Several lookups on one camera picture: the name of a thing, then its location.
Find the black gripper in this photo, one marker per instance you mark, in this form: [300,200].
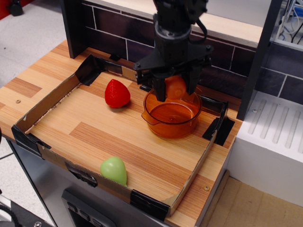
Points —
[174,53]

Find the orange toy carrot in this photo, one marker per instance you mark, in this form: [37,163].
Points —
[175,87]

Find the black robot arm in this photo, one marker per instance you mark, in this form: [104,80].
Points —
[178,15]

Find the orange transparent plastic pot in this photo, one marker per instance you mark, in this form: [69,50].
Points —
[174,118]

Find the red toy strawberry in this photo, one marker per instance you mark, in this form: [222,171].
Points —
[117,94]

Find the light wooden shelf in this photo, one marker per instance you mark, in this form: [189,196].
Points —
[225,29]

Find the green toy pear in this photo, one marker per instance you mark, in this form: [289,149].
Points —
[114,169]

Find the white toy sink drainboard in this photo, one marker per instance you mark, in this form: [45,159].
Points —
[268,151]

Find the grey toy oven front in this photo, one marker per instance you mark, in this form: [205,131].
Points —
[70,202]

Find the dark grey right post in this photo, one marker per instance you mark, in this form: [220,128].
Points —
[264,42]

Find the dark grey post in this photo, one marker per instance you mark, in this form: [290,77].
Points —
[74,24]
[264,42]

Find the dark grey left post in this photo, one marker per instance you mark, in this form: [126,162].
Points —
[74,24]

